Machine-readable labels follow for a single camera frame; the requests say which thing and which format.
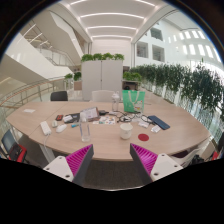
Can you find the wooden planter with green plants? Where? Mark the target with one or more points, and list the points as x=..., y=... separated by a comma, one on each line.
x=131, y=76

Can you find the brown-edged notebook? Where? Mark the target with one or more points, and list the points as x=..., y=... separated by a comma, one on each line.
x=89, y=113

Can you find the green tote bag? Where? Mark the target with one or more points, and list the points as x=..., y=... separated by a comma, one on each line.
x=128, y=100

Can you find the flat round red coaster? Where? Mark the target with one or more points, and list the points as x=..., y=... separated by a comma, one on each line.
x=143, y=137

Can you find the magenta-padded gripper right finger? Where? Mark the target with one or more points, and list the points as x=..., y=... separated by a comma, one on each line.
x=165, y=165

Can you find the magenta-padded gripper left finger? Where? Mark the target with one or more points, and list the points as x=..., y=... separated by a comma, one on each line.
x=58, y=166

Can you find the white cabinet with plants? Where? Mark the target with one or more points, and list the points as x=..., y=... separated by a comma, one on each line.
x=101, y=78

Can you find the dark blue keyboard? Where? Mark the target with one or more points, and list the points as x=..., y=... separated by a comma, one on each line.
x=159, y=122

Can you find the row of green plants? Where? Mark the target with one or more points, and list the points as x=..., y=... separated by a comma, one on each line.
x=196, y=86

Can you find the clear plastic water bottle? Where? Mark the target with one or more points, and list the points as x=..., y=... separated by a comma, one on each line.
x=85, y=131

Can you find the white cup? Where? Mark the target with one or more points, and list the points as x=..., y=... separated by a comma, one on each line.
x=126, y=131

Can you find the red and black case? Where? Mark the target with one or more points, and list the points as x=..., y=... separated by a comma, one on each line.
x=59, y=117

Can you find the clear tumbler with lid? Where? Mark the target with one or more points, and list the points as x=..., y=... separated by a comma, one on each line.
x=115, y=103

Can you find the glass railing with wooden handrail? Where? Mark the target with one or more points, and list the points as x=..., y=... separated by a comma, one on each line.
x=30, y=90

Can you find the white power strip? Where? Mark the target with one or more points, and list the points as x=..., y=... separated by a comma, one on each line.
x=45, y=128

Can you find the ceiling light strips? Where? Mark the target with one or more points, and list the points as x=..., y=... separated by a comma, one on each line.
x=111, y=15

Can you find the white packet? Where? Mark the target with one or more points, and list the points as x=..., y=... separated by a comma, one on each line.
x=155, y=129

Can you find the white ribbed box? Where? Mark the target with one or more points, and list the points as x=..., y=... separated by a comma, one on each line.
x=67, y=118

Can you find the colourful sticker sheet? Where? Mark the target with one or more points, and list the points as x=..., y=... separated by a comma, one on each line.
x=107, y=120

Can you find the black tablet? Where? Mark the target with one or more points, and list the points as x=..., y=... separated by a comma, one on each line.
x=76, y=116

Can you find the white computer mouse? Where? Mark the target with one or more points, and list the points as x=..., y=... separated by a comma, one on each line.
x=61, y=128

